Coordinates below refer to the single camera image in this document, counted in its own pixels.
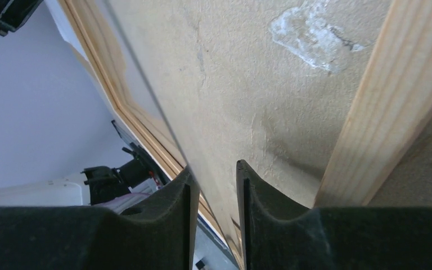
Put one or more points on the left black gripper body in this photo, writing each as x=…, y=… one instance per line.
x=15, y=13

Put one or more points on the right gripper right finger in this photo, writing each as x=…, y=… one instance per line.
x=279, y=233

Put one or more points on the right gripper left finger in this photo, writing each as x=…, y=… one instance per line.
x=157, y=233

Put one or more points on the glossy printed photo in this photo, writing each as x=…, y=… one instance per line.
x=64, y=26

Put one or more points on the wooden picture frame with glass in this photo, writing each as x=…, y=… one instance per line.
x=330, y=102

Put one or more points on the clear glass pane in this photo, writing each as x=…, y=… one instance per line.
x=163, y=41

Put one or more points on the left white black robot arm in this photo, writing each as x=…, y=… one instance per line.
x=60, y=142

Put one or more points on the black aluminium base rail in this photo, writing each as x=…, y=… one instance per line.
x=210, y=250

